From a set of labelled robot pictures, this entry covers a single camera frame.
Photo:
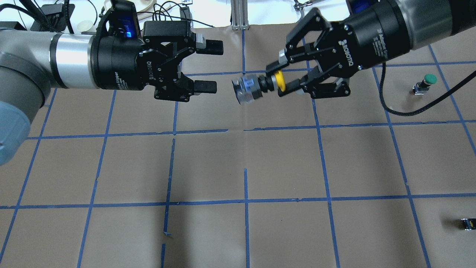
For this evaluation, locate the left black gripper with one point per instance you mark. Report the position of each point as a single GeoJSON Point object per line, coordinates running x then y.
{"type": "Point", "coordinates": [118, 63]}

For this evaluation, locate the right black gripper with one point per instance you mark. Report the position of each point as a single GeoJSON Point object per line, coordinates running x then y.
{"type": "Point", "coordinates": [375, 37]}

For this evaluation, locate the yellow push button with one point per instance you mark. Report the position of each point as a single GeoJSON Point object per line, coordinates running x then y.
{"type": "Point", "coordinates": [251, 87]}

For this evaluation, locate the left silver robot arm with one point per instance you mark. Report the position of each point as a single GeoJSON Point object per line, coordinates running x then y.
{"type": "Point", "coordinates": [33, 63]}

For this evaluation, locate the green push button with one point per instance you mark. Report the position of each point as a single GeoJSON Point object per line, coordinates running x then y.
{"type": "Point", "coordinates": [421, 88]}

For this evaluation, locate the black power adapter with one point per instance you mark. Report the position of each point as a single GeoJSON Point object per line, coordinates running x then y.
{"type": "Point", "coordinates": [186, 15]}

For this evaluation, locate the beige plate stack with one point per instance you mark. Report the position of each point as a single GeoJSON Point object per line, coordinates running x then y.
{"type": "Point", "coordinates": [143, 5]}

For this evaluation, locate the white paper cup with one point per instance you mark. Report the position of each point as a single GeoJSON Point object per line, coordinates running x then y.
{"type": "Point", "coordinates": [85, 26]}

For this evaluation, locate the brown paper table cover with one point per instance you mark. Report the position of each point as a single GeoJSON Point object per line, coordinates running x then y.
{"type": "Point", "coordinates": [121, 180]}

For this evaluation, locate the aluminium frame post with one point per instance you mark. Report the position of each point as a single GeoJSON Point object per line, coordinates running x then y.
{"type": "Point", "coordinates": [239, 15]}

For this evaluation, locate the wrist camera black housing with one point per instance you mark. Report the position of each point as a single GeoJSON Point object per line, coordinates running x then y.
{"type": "Point", "coordinates": [120, 20]}

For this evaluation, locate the black button switch block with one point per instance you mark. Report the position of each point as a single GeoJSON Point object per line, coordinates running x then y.
{"type": "Point", "coordinates": [468, 223]}

